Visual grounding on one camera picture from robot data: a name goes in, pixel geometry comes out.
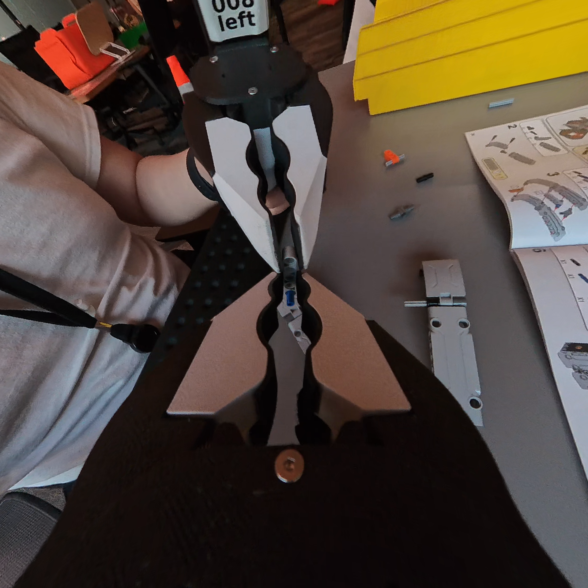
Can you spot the small grey connector piece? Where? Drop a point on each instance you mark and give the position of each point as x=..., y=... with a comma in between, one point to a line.
x=402, y=211

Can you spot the clear acrylic stand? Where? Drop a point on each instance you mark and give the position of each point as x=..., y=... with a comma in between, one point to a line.
x=115, y=49

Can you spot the small grey axle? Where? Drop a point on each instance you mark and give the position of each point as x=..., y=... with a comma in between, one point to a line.
x=500, y=103

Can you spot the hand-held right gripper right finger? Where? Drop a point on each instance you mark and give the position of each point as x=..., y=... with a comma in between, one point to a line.
x=358, y=363

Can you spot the orange bag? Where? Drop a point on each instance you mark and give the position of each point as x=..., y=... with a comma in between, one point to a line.
x=64, y=50

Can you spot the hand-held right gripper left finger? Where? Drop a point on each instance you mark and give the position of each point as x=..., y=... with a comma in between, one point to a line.
x=220, y=367

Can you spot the open instruction booklet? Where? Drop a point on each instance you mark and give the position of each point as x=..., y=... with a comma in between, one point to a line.
x=542, y=220

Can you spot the orange and white cone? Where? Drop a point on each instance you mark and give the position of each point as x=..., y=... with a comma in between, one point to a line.
x=178, y=76

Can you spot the person's left forearm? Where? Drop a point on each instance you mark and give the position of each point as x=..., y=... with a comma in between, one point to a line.
x=156, y=188

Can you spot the grey hinged panel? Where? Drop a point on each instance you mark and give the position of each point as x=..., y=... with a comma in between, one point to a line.
x=452, y=358

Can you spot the small blue pin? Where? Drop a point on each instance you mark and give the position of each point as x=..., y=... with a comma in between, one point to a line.
x=288, y=297

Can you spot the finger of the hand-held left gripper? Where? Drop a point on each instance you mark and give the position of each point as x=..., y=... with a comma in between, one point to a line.
x=229, y=183
x=307, y=183

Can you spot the small black pin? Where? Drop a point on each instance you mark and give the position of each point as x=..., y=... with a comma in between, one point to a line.
x=425, y=177

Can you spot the grey perforated beam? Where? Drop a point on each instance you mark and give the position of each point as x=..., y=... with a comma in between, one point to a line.
x=291, y=319

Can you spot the yellow cardboard box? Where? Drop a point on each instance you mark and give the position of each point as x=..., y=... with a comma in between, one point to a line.
x=459, y=59

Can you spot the small orange connector piece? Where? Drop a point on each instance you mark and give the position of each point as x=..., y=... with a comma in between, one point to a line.
x=390, y=157

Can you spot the grey desk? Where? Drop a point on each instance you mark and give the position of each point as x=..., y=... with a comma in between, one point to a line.
x=376, y=229

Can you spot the black perforated board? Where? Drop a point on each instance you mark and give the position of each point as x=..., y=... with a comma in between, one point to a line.
x=216, y=285

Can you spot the person's left hand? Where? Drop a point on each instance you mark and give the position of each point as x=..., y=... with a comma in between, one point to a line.
x=277, y=201

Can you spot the grey office chair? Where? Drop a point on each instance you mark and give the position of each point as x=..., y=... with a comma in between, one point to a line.
x=18, y=519

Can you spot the brown cardboard piece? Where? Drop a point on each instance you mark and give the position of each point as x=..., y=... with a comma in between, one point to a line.
x=94, y=23

